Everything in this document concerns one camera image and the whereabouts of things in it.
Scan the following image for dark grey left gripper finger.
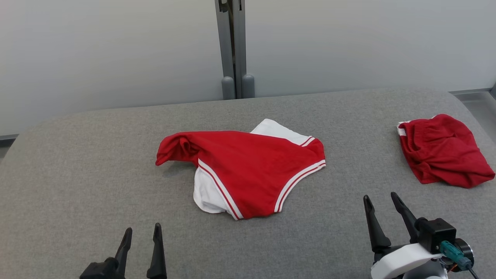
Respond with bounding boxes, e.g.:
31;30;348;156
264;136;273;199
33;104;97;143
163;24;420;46
146;223;168;279
79;227;133;279

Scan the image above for red shorts with white print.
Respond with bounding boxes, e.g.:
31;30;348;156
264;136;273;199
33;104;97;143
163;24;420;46
396;114;496;189

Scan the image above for red and white t-shirt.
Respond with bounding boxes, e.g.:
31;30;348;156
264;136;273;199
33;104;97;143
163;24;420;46
155;119;327;221

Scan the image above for black right arm cable teal plug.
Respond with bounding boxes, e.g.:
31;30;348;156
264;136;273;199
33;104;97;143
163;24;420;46
439;240;481;279

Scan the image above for grey metal door frame post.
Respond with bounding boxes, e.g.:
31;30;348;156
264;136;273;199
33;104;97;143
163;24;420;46
215;0;236;100
232;0;255;99

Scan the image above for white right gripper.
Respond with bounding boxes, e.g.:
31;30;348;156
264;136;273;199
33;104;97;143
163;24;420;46
363;191;443;279

